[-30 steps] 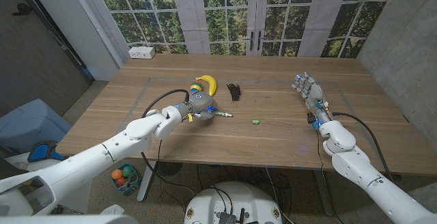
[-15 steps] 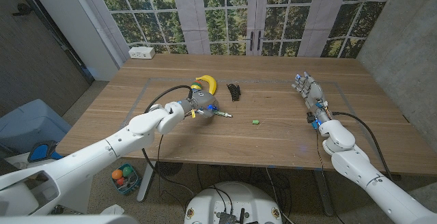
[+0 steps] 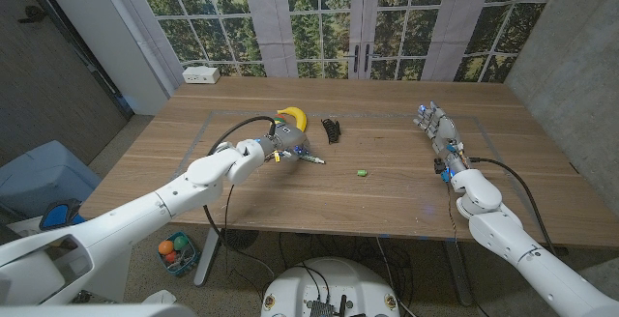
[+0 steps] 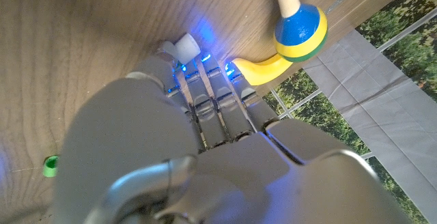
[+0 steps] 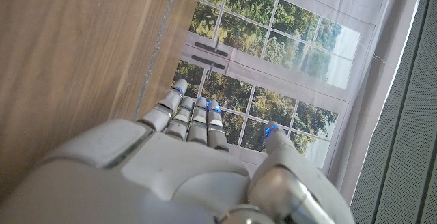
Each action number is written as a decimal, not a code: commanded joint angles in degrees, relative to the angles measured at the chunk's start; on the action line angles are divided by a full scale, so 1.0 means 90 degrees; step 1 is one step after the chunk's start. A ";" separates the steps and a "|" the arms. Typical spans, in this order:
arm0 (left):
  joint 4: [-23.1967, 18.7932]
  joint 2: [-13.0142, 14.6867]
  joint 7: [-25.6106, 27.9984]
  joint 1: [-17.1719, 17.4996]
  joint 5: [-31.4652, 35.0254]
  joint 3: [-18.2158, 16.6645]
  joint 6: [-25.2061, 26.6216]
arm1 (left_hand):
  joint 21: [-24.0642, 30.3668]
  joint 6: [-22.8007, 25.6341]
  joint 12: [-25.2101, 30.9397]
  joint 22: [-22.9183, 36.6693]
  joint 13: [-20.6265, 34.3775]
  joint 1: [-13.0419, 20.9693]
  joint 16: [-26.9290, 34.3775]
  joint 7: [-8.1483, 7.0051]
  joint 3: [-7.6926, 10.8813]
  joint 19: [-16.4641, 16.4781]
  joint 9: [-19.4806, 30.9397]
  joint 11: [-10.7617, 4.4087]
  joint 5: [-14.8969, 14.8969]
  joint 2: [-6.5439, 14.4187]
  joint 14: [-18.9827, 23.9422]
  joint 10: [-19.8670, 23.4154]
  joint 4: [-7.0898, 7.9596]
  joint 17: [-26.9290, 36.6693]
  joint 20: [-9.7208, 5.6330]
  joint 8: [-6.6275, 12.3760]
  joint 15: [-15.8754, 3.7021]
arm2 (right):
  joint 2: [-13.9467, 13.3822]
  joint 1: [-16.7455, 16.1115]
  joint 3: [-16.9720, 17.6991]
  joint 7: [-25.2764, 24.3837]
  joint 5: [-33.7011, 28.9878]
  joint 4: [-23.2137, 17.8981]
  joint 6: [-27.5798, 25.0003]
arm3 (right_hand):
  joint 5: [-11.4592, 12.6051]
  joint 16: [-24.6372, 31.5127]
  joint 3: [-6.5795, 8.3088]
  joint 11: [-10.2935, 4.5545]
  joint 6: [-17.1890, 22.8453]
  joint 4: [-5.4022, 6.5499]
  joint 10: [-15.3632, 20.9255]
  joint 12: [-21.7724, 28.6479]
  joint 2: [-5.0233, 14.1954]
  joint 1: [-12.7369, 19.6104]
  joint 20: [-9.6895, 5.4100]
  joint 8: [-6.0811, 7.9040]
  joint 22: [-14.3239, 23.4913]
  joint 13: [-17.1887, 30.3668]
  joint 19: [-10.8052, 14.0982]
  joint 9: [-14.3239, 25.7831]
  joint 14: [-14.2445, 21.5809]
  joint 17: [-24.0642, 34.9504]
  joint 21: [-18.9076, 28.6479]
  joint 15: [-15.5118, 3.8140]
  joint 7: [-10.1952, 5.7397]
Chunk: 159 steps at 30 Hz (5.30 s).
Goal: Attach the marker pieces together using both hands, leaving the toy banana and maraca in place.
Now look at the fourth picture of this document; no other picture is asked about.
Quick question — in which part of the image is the colourful wooden maraca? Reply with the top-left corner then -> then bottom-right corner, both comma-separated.
270,0 -> 328,64

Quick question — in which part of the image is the green marker cap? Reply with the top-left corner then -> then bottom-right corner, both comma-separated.
42,154 -> 59,178

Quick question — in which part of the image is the yellow toy banana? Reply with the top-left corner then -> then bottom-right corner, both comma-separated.
232,53 -> 294,87

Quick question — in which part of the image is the white green marker body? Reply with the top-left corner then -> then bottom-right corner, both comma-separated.
173,33 -> 201,65

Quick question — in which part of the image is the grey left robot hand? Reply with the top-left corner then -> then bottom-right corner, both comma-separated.
51,39 -> 414,224

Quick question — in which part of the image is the printed window forest backdrop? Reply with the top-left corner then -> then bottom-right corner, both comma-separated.
262,0 -> 437,224

